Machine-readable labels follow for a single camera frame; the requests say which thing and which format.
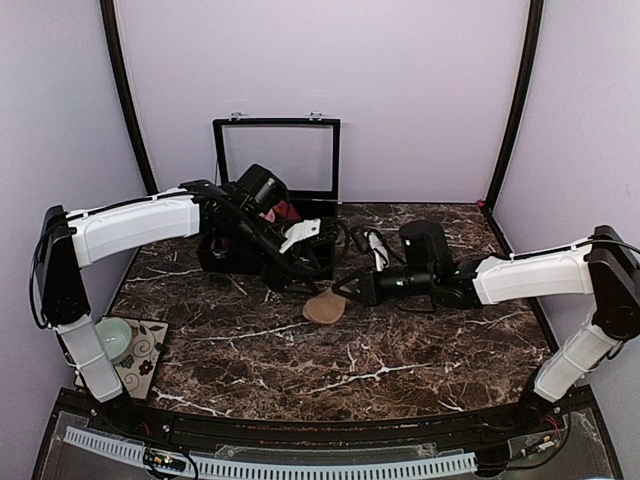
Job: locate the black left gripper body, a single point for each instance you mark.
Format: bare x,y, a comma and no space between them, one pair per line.
277,273

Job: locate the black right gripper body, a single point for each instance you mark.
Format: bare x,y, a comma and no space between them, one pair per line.
419,283

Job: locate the tan ribbed sock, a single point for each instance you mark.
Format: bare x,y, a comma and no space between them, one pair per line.
326,308

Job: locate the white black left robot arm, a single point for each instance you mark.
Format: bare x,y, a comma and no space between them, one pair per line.
71,241

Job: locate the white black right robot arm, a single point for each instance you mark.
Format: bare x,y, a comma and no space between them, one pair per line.
601,265

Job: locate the dark red folded sock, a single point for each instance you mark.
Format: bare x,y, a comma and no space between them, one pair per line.
285,211

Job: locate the maroon orange rolled sock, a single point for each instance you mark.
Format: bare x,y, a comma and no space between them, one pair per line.
219,245

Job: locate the black box with glass lid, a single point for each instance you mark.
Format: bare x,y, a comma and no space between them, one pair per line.
261,162

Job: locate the floral placemat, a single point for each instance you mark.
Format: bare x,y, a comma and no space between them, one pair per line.
137,370

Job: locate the pale green bowl on mat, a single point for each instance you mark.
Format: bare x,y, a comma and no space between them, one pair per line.
116,336

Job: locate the small circuit board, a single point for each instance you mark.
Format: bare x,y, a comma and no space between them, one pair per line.
162,461

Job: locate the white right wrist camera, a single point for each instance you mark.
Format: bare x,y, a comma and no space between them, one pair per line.
369,242

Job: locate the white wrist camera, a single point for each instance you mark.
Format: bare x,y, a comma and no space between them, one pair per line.
369,242
299,232

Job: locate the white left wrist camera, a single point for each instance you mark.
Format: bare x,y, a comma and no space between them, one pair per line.
299,232

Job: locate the white slotted cable duct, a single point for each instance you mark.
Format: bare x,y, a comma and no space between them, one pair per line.
203,466

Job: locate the black front table rail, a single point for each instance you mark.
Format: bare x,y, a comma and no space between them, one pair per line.
481,429

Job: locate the black right frame post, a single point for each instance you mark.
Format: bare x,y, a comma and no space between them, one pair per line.
521,89

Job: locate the black frame post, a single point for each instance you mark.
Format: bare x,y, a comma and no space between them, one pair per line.
125,96
521,89

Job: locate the black left frame post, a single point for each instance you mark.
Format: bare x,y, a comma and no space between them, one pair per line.
125,96

